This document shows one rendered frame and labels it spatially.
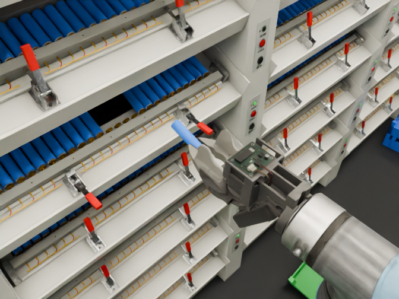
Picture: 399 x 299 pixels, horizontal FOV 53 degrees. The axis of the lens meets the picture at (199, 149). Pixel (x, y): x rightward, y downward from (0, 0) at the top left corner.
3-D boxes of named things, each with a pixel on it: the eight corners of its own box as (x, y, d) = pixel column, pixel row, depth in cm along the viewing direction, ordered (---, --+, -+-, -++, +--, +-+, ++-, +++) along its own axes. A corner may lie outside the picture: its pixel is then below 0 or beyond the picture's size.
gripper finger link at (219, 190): (212, 156, 65) (256, 185, 61) (212, 164, 66) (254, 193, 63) (193, 173, 63) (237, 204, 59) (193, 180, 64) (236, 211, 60)
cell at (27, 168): (16, 146, 74) (36, 172, 73) (7, 151, 73) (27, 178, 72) (15, 141, 72) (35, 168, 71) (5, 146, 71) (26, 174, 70)
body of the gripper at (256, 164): (255, 133, 61) (322, 179, 55) (249, 169, 67) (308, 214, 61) (219, 159, 57) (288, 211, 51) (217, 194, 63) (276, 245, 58)
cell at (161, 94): (148, 77, 89) (167, 98, 87) (142, 80, 88) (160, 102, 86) (149, 72, 87) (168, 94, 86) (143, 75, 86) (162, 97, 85)
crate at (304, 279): (332, 320, 151) (332, 318, 144) (289, 282, 161) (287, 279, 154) (380, 258, 156) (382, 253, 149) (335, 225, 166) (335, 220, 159)
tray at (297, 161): (337, 141, 174) (356, 125, 162) (243, 223, 145) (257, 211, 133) (304, 107, 178) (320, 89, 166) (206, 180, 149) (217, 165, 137)
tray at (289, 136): (350, 105, 160) (371, 85, 148) (247, 188, 131) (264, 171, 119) (314, 69, 164) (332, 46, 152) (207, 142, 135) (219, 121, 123)
